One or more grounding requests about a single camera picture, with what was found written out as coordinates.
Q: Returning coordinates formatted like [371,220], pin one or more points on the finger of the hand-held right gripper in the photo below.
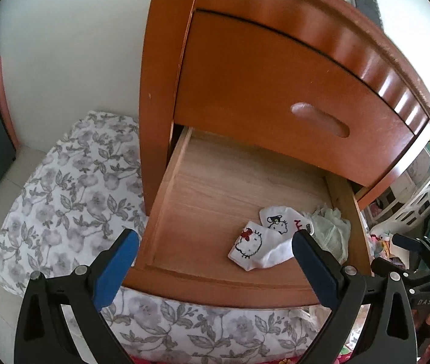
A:
[404,240]
[389,266]

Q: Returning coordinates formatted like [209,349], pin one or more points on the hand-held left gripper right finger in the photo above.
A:
[317,273]

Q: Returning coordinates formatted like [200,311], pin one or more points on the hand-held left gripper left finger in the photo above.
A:
[116,269]

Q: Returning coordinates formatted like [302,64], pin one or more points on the light green cloth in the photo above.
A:
[330,235]

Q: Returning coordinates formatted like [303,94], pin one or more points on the white garment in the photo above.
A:
[308,316]

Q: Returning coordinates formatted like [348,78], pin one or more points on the white sock black cat print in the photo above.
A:
[275,222]

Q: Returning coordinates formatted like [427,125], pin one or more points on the white sock red bow print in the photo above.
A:
[249,248]

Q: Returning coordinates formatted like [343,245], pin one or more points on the wooden drawer with clothes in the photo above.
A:
[207,197]

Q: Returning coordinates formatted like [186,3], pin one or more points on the white cutout shelf unit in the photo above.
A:
[408,204]

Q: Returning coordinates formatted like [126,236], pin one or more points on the grey floral quilt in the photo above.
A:
[67,197]

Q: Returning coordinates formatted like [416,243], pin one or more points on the plain wooden nightstand drawer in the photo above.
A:
[256,102]

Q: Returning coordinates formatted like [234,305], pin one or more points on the brown wooden nightstand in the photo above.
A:
[162,64]

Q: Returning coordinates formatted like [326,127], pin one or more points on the black flat device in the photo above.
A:
[364,0]

